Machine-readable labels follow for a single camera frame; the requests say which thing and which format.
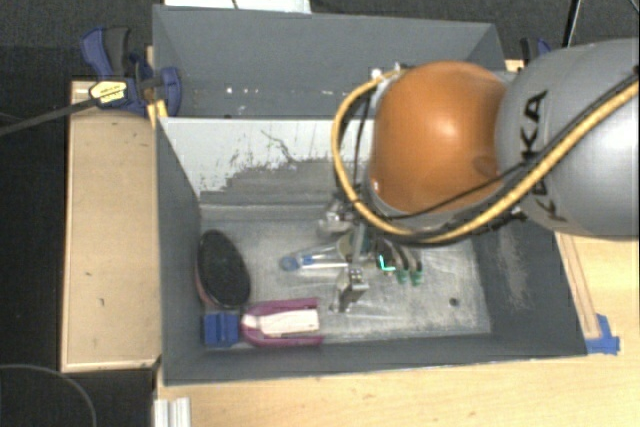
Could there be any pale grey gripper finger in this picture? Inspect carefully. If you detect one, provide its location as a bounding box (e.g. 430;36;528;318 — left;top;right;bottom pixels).
329;266;373;315
297;241;352;262

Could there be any clear bottle with blue cap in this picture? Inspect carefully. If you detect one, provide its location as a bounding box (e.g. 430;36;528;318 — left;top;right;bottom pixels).
278;253;351;278

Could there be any purple U-shaped toy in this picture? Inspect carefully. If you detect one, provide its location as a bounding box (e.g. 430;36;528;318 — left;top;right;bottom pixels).
240;297;325;349

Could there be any black oval brush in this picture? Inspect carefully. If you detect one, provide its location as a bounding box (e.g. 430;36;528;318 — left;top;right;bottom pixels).
195;228;253;312

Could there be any blue ribbed block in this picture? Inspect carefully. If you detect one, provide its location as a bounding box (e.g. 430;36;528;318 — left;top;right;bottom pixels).
200;311;242;348

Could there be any grey metal bin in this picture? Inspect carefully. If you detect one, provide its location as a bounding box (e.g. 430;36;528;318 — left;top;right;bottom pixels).
151;3;589;387

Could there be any pale wood board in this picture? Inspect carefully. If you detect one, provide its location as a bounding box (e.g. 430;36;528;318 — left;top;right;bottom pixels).
59;79;164;374

